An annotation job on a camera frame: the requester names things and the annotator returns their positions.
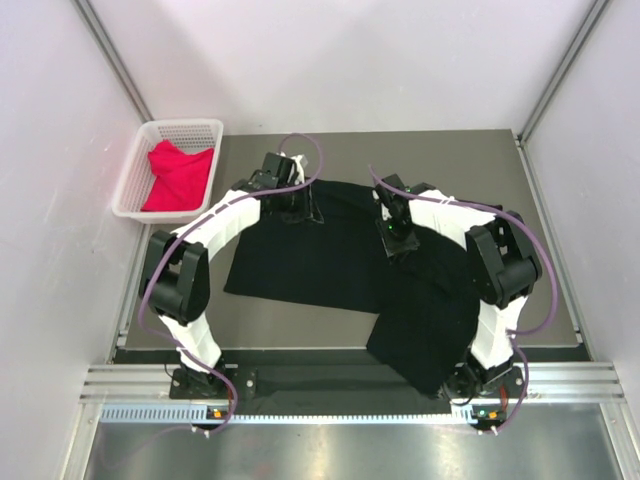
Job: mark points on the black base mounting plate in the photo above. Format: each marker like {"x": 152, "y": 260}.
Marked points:
{"x": 342, "y": 381}

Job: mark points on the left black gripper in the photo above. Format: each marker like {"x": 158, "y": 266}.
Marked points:
{"x": 307, "y": 211}

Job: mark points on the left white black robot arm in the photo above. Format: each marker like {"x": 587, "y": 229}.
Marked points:
{"x": 175, "y": 283}

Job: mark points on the black t-shirt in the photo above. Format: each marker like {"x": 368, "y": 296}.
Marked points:
{"x": 426, "y": 304}

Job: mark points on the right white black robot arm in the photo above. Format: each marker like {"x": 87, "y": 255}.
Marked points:
{"x": 505, "y": 261}

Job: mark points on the crumpled red t-shirt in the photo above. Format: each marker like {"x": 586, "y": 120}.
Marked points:
{"x": 181, "y": 179}

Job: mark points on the white perforated plastic basket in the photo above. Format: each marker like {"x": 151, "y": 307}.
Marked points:
{"x": 135, "y": 182}

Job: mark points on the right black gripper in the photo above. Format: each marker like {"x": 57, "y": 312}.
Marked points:
{"x": 394, "y": 247}

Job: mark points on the grey slotted cable duct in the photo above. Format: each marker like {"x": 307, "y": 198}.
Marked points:
{"x": 202, "y": 414}

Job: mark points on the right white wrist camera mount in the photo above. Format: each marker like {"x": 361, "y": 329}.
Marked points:
{"x": 384, "y": 215}

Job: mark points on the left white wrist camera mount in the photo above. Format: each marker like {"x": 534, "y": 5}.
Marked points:
{"x": 297, "y": 176}

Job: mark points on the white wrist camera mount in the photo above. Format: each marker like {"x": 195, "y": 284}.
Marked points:
{"x": 297, "y": 176}
{"x": 384, "y": 215}

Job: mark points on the aluminium frame rail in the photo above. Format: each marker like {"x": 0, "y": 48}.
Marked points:
{"x": 549, "y": 382}

